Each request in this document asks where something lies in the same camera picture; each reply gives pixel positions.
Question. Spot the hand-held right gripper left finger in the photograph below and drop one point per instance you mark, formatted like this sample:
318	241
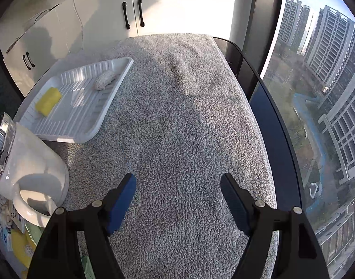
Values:
123	200

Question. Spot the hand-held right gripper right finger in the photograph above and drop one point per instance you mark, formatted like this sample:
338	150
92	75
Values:
232	200

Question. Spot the white plastic tray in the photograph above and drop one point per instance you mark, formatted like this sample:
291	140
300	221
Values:
78	109

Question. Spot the grey fluffy mat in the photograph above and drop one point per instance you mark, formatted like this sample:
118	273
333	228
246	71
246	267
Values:
180	122

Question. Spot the grey knitted sock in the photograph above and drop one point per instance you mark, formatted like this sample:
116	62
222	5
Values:
104	80

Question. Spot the white and blue packet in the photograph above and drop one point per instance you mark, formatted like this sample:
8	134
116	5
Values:
5	235

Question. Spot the white cabinet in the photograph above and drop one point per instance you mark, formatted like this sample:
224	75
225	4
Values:
180	5

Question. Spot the black window frame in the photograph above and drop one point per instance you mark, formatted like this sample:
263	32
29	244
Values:
267	20

